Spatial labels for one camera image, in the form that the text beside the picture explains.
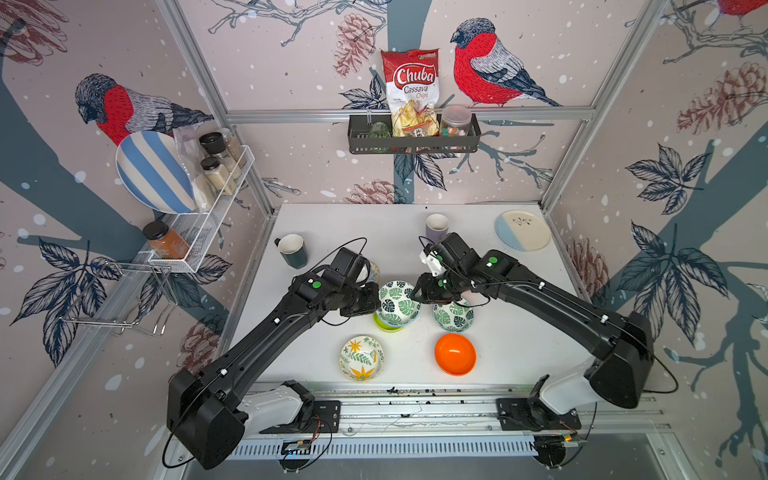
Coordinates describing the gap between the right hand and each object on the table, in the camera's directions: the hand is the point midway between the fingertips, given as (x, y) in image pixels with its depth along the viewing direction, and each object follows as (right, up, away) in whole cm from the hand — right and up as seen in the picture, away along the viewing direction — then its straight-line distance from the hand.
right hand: (415, 294), depth 75 cm
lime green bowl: (-8, -11, +8) cm, 16 cm away
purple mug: (+10, +18, +31) cm, 37 cm away
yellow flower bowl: (-15, -20, +7) cm, 25 cm away
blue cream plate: (+46, +17, +40) cm, 63 cm away
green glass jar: (-10, +49, +18) cm, 53 cm away
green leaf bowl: (-5, -4, +4) cm, 8 cm away
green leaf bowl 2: (+14, -10, +15) cm, 23 cm away
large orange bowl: (+12, -18, +6) cm, 23 cm away
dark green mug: (-38, +10, +20) cm, 44 cm away
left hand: (-7, -1, 0) cm, 7 cm away
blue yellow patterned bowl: (-12, +2, +23) cm, 26 cm away
